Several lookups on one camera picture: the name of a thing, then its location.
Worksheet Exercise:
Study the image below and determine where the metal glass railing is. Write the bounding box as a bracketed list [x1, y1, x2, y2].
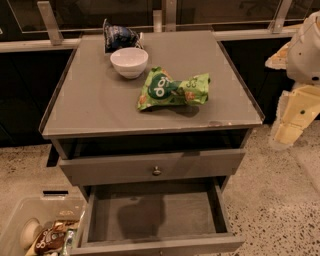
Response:
[0, 0, 320, 53]

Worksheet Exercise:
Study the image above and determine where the green snack packet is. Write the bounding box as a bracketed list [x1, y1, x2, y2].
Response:
[60, 229, 77, 256]

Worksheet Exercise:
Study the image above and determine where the clear plastic storage bin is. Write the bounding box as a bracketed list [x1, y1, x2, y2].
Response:
[0, 195, 86, 256]

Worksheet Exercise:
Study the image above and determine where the grey upper drawer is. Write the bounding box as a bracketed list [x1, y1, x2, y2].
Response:
[59, 149, 245, 186]

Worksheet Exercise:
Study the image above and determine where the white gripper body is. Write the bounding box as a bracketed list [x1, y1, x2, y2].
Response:
[286, 11, 320, 85]

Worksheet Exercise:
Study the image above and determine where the green rice chip bag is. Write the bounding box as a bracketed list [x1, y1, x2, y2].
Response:
[137, 67, 210, 111]

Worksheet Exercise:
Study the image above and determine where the open grey middle drawer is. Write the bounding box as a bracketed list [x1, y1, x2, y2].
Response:
[71, 177, 244, 256]

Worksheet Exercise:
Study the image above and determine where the grey drawer cabinet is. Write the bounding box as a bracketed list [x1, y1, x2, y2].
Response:
[40, 31, 263, 256]

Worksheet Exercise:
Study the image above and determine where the white round object in bin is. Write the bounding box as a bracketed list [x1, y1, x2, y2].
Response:
[20, 218, 43, 250]

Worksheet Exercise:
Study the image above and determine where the brown snack bag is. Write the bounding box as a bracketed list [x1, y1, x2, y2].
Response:
[33, 220, 79, 255]

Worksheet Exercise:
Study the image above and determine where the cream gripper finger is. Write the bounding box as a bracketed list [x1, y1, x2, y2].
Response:
[269, 83, 320, 150]
[265, 43, 289, 70]

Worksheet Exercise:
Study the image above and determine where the dark blue snack bag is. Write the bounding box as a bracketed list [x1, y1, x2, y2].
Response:
[103, 19, 143, 53]

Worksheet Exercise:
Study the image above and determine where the white ceramic bowl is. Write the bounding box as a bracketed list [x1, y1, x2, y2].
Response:
[110, 47, 149, 79]

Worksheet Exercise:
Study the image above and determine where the round metal drawer knob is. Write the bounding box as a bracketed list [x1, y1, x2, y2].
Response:
[152, 166, 162, 176]

